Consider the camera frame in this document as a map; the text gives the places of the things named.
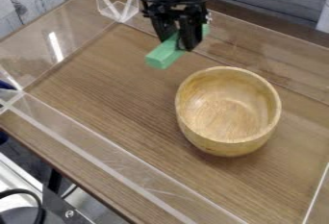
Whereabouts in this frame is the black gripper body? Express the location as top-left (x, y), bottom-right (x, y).
top-left (140, 0), bottom-right (209, 26)

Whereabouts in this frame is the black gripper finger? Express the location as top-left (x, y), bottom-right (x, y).
top-left (150, 14), bottom-right (178, 41)
top-left (178, 15), bottom-right (203, 51)

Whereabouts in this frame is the green rectangular block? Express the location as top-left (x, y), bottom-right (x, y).
top-left (144, 23), bottom-right (213, 70)

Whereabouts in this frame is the light brown wooden bowl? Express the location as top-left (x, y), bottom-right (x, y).
top-left (175, 66), bottom-right (281, 158)

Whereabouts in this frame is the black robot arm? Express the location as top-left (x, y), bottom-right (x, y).
top-left (140, 0), bottom-right (210, 51)

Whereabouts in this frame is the blue object at left edge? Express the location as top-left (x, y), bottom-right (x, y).
top-left (0, 80), bottom-right (16, 90)

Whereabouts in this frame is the black table leg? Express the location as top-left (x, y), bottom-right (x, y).
top-left (48, 169), bottom-right (63, 194)

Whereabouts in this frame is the clear acrylic tray wall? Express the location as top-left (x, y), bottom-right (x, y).
top-left (0, 0), bottom-right (329, 224)

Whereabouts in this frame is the black metal bracket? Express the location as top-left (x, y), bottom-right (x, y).
top-left (43, 187), bottom-right (94, 224)

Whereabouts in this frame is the black cable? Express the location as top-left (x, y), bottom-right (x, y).
top-left (0, 188), bottom-right (47, 224)

